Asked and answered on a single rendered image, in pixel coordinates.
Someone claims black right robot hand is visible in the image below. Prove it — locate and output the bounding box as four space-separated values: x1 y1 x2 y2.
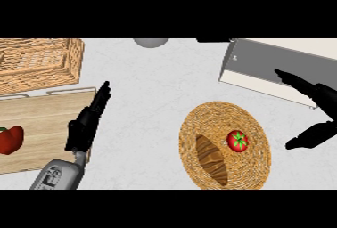
273 69 337 151

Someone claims round woven wicker placemat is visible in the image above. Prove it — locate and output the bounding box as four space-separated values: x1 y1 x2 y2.
177 101 271 191

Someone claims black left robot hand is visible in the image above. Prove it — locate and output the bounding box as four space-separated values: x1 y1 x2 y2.
63 80 112 154

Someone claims brown wooden oval piece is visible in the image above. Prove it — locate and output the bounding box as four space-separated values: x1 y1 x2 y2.
193 134 228 188

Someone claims red bell pepper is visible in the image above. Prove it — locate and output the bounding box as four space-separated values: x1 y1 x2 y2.
0 125 25 156

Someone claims wicker tiered basket shelf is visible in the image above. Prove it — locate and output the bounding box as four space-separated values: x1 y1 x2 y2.
0 38 85 96

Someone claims red tomato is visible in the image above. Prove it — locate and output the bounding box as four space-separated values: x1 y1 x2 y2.
224 129 249 153

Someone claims grey and white appliance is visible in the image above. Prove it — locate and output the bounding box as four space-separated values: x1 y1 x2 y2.
217 38 337 110

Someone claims wooden cutting board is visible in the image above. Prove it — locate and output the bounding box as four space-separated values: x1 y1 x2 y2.
0 86 98 175

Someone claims grey round object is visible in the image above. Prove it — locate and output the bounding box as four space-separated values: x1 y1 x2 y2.
131 38 171 49

